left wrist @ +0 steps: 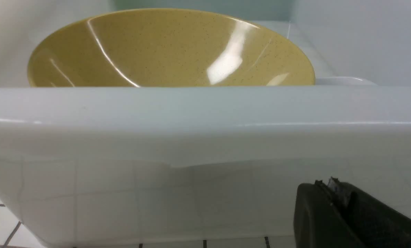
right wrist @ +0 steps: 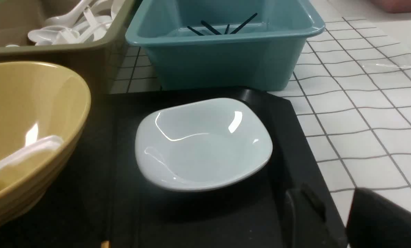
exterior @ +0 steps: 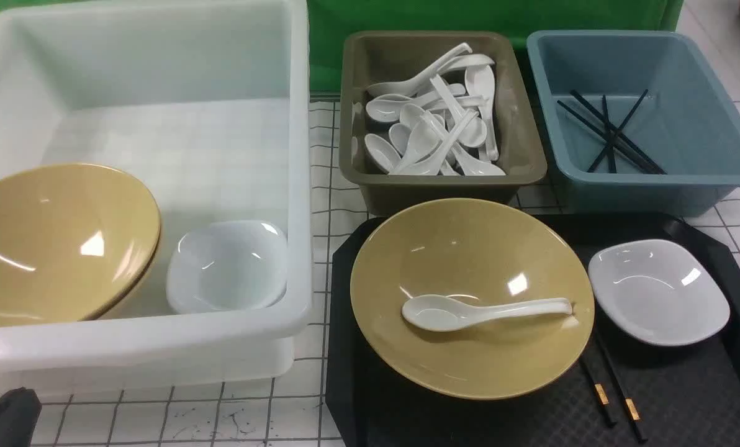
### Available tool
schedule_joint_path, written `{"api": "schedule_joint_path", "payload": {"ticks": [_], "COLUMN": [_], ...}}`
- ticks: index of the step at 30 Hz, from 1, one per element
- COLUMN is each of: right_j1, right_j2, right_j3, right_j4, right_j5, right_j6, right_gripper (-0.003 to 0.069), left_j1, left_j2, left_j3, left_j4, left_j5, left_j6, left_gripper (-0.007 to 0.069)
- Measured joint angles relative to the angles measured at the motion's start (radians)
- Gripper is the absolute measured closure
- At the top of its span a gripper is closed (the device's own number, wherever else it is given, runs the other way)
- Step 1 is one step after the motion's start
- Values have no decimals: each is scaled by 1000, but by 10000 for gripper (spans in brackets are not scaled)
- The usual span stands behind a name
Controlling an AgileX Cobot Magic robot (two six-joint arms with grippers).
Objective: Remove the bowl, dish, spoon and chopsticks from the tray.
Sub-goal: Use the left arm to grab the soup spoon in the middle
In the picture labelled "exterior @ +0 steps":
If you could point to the white ceramic soup spoon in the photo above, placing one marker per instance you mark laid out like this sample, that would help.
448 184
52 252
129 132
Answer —
442 314

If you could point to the tan noodle bowl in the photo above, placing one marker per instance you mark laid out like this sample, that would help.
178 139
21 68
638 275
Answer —
76 242
481 253

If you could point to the white square dish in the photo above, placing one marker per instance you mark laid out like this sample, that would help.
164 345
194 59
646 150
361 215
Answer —
657 292
228 266

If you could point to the black chopstick gold band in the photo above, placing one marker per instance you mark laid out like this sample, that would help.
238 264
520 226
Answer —
598 391
636 422

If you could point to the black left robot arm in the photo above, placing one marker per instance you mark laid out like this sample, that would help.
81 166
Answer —
19 412

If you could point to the tan noodle bowl in tub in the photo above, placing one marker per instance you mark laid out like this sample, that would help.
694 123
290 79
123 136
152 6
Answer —
76 242

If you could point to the white spoon front left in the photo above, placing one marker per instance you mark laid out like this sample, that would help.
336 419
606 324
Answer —
383 154

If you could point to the white spoon front centre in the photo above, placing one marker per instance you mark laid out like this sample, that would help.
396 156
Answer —
429 144

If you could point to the white spoon left of pile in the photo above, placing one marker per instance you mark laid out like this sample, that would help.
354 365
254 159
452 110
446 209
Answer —
387 108

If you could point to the white spoon of pile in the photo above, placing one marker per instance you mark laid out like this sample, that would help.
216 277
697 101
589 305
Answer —
387 108
409 86
480 81

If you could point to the olive brown spoon bin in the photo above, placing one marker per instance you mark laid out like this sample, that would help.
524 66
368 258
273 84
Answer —
373 57

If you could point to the white square dish in tub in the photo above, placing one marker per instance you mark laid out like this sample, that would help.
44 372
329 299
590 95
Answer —
228 266

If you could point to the white spoon top of pile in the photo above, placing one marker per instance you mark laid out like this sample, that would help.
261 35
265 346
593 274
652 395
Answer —
409 86

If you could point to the white spoon right of pile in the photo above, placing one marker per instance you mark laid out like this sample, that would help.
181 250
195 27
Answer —
480 81

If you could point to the large white plastic tub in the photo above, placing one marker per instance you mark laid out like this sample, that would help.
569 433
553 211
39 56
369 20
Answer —
204 161

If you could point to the green backdrop cloth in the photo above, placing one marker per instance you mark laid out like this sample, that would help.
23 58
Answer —
198 39

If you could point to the black upright chopstick in bin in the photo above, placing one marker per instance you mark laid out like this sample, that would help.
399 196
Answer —
609 149

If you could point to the black chopstick crossing in bin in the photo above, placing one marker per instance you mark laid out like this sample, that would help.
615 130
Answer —
616 135

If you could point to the blue chopstick bin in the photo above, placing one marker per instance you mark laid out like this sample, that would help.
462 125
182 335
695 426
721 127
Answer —
686 123

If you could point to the black serving tray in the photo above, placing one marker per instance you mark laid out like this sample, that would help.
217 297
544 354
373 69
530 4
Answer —
685 397

